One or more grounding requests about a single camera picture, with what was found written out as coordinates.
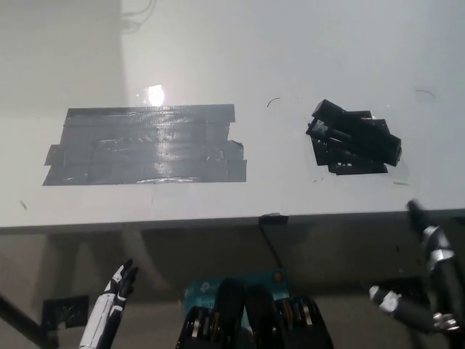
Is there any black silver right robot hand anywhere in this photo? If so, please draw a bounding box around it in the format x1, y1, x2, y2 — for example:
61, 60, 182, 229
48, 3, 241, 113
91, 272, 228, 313
368, 198, 465, 337

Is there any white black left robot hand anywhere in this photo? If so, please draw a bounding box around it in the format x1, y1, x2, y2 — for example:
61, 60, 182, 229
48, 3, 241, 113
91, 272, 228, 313
78, 257, 140, 349

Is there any black stapler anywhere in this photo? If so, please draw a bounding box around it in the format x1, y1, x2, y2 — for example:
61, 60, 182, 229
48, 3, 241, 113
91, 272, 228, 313
307, 98, 403, 167

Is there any black ribbed robot torso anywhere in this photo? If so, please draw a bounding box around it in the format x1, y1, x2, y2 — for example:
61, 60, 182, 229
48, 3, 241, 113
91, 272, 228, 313
176, 276, 335, 349

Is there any black metal table leg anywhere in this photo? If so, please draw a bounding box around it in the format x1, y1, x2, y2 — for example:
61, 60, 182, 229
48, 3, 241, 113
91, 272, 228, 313
0, 289, 60, 349

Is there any teal router box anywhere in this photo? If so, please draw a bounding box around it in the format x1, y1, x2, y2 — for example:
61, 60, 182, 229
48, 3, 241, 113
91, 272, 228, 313
183, 268, 292, 328

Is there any black tape square mark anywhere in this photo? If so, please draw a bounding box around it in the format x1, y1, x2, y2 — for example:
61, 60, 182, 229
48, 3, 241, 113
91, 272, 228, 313
307, 121, 392, 178

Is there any large grey tape patch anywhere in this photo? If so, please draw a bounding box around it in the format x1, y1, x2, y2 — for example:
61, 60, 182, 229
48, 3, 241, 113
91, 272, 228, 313
41, 104, 248, 187

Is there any thin black cable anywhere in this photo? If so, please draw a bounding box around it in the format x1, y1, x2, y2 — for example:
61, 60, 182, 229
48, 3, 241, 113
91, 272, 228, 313
261, 223, 284, 269

